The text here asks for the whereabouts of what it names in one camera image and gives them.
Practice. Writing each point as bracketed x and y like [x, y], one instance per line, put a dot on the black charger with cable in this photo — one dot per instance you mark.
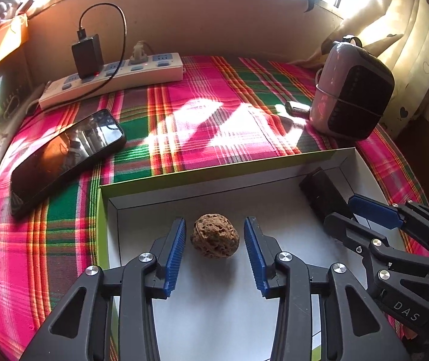
[87, 51]

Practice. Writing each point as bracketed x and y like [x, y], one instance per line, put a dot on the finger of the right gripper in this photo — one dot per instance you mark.
[377, 212]
[352, 234]

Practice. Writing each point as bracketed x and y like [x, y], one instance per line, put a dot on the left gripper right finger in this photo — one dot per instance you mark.
[352, 326]

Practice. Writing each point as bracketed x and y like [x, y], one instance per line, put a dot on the black silver bike light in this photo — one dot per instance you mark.
[323, 196]

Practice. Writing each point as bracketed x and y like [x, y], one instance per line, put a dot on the small usb plug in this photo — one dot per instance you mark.
[297, 109]

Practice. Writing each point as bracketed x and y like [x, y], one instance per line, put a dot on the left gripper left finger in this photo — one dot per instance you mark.
[79, 327]

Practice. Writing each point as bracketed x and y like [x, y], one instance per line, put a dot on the brown walnut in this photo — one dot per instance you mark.
[214, 236]

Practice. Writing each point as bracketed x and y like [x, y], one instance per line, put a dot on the white power strip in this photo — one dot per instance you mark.
[159, 69]

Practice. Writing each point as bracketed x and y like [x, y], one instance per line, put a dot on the green white cardboard tray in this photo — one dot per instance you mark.
[216, 311]

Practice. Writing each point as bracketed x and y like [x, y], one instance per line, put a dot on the black smartphone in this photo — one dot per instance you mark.
[62, 158]

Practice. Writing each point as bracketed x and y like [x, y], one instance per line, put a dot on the pink plaid bed sheet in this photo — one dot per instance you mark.
[225, 110]

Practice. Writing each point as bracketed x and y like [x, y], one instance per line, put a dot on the cream heart pattern curtain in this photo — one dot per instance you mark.
[397, 32]

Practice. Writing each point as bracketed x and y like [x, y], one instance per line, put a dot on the pink black mini heater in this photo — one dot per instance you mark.
[353, 90]

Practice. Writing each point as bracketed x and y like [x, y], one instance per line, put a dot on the white plug adapter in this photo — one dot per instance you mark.
[138, 54]

